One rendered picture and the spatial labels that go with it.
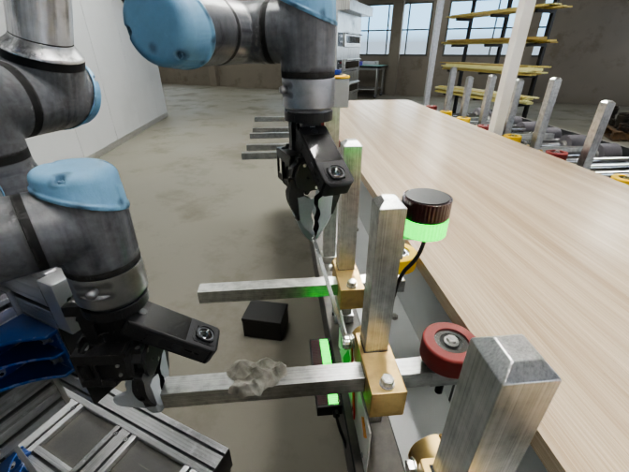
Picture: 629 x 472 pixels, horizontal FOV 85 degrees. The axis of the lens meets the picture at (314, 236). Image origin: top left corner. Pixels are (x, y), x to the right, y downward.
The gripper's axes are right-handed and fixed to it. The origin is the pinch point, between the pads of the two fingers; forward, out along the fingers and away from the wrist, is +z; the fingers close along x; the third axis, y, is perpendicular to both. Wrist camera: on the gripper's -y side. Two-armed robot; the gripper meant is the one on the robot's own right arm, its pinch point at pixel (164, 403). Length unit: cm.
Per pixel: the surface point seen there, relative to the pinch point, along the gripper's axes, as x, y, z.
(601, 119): -89, -139, -25
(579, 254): -21, -79, -10
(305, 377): 0.7, -20.5, -4.2
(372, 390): 4.5, -29.1, -5.4
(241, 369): -0.6, -11.3, -5.3
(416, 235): -1.5, -34.0, -25.9
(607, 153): -120, -180, -4
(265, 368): -0.2, -14.8, -5.6
